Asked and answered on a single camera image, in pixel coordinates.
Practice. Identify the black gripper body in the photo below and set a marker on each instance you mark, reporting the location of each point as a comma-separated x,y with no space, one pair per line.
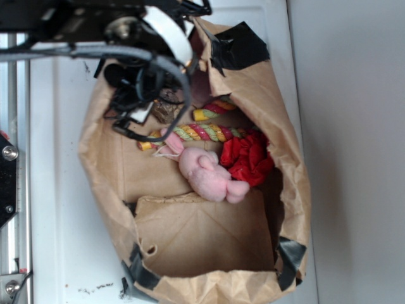
161,59

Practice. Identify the brown rock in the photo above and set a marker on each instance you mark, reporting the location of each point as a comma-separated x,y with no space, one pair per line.
167,106

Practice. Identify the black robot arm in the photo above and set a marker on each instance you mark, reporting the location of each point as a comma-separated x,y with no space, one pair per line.
77,28

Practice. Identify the pink plush bunny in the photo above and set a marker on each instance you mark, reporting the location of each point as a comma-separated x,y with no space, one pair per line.
202,170

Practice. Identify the red crumpled cloth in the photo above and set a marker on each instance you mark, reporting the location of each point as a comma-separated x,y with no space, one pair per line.
247,159

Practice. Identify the brown paper bag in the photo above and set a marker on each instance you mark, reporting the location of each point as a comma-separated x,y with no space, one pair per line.
221,212

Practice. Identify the twisted multicolour rope toy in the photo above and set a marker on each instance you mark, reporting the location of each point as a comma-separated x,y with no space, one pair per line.
200,131

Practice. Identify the aluminium extrusion rail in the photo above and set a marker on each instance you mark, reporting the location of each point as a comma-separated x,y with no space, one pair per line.
16,244

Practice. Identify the metal corner bracket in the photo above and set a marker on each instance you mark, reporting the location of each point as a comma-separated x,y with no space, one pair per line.
14,288

